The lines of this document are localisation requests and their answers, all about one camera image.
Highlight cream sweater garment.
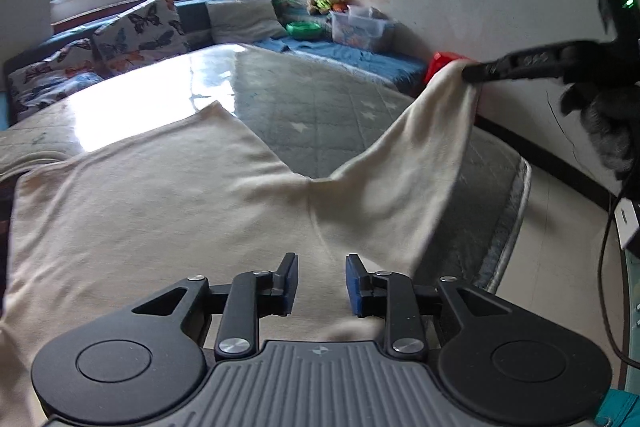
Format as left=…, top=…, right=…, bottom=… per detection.
left=1, top=62, right=477, bottom=426

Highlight gloved right hand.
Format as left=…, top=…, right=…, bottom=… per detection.
left=580, top=98, right=639, bottom=199

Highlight red plastic stool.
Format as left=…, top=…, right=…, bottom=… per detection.
left=422, top=51, right=473, bottom=87

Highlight grey quilted star table cover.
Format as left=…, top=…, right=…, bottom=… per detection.
left=1, top=44, right=532, bottom=291

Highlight clear plastic storage box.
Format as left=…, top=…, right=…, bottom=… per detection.
left=331, top=11, right=396, bottom=53

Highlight colourful plush toys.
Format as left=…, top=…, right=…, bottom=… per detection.
left=306, top=0, right=349, bottom=15

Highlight blue sofa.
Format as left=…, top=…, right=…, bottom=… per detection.
left=1, top=0, right=427, bottom=95

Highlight green bowl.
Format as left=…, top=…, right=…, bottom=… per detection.
left=285, top=20, right=323, bottom=41

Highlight grey cushion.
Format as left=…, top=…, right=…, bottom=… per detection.
left=206, top=0, right=286, bottom=43

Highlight butterfly pillow upright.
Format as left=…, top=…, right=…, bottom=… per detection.
left=93, top=0, right=190, bottom=76

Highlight butterfly pillow lying flat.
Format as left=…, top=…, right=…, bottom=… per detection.
left=8, top=38, right=103, bottom=121

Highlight black cable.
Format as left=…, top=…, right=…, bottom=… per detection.
left=596, top=196, right=640, bottom=371

